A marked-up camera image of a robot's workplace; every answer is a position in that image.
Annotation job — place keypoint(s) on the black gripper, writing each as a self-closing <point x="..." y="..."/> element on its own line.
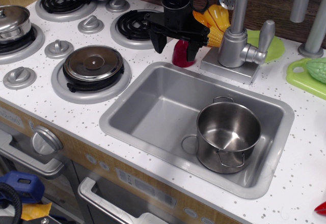
<point x="177" y="22"/>

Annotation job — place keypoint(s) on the red toy sweet potato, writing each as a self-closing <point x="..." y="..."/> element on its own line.
<point x="179" y="57"/>

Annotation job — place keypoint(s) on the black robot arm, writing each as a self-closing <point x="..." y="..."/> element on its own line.
<point x="177" y="21"/>

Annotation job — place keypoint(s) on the grey sink basin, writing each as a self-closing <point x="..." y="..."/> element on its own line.
<point x="158" y="113"/>

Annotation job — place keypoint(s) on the steel pot in sink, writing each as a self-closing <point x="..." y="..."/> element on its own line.
<point x="227" y="133"/>

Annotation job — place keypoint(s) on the steel lidded pot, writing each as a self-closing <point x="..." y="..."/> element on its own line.
<point x="15" y="23"/>

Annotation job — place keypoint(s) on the orange toy pumpkin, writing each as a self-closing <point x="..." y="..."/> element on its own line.
<point x="199" y="17"/>

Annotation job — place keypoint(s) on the yellow toy corn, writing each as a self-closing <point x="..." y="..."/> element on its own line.
<point x="215" y="37"/>

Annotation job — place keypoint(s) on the back right coil burner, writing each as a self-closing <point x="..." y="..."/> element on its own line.
<point x="130" y="30"/>

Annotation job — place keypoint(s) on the coil burner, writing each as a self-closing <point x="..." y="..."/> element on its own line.
<point x="64" y="10"/>
<point x="130" y="30"/>

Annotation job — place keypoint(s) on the silver toy faucet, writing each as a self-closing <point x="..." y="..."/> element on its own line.
<point x="237" y="59"/>

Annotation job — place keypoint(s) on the silver stove knob back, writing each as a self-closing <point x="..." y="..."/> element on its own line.
<point x="117" y="6"/>

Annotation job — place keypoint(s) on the silver stove knob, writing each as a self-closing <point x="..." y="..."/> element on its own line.
<point x="117" y="6"/>
<point x="58" y="49"/>
<point x="90" y="25"/>
<point x="19" y="78"/>

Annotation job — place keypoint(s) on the steel lid on burner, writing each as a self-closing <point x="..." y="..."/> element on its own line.
<point x="93" y="63"/>

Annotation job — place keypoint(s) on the silver stove knob centre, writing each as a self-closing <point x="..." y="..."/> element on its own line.
<point x="90" y="25"/>

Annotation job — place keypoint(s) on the light green plate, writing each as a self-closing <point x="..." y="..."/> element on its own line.
<point x="275" y="50"/>

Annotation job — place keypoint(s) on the front right stove burner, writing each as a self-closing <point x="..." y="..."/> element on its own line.
<point x="88" y="92"/>

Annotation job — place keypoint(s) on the stove burner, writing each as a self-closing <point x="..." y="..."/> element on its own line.
<point x="24" y="47"/>
<point x="88" y="92"/>

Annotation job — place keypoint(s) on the silver stove knob middle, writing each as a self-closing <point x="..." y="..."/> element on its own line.
<point x="58" y="49"/>

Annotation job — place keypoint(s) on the back left coil burner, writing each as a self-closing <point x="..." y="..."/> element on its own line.
<point x="64" y="10"/>

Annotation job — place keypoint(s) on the green cutting board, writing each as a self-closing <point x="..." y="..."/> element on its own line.
<point x="298" y="75"/>

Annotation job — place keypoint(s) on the green toy bitter gourd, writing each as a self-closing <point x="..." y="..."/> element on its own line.
<point x="316" y="68"/>

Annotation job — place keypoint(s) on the silver stove knob front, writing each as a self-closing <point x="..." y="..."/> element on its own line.
<point x="19" y="78"/>

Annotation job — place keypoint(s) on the silver oven dial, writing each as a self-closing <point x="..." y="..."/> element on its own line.
<point x="44" y="142"/>

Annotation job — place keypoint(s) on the front left stove burner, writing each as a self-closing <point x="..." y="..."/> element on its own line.
<point x="24" y="47"/>

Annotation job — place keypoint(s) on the blue clamp tool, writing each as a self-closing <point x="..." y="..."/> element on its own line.
<point x="28" y="186"/>

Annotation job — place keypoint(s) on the red toy pepper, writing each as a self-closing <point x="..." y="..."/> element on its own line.
<point x="321" y="209"/>

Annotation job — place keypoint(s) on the yellow tape piece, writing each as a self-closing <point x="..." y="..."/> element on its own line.
<point x="34" y="211"/>

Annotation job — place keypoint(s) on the grey post with base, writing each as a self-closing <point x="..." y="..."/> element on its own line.
<point x="312" y="47"/>

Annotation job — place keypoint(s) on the silver dishwasher door handle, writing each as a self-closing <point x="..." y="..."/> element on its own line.
<point x="114" y="212"/>

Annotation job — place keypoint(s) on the silver oven door handle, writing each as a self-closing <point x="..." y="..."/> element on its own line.
<point x="50" y="170"/>

